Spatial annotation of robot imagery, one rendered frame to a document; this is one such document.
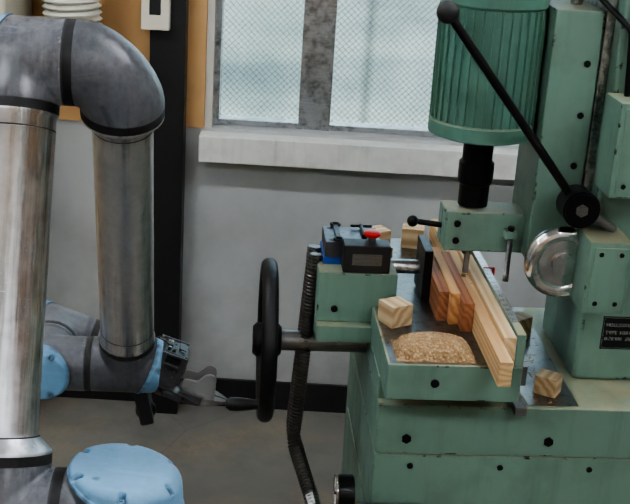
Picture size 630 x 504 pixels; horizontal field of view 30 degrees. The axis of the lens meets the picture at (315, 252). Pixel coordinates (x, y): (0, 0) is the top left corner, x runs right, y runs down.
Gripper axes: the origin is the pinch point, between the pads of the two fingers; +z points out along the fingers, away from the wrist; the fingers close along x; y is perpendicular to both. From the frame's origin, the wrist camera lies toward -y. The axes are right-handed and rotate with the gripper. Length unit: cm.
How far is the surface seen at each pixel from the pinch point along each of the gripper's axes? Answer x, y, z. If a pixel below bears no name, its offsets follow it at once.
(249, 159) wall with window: 127, 12, 2
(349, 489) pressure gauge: -27.8, 6.7, 20.0
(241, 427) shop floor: 119, -62, 30
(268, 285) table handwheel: -6.2, 26.2, -1.7
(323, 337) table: -6.8, 21.3, 10.5
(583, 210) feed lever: -16, 60, 37
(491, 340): -27, 38, 30
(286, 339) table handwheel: -1.2, 16.3, 6.0
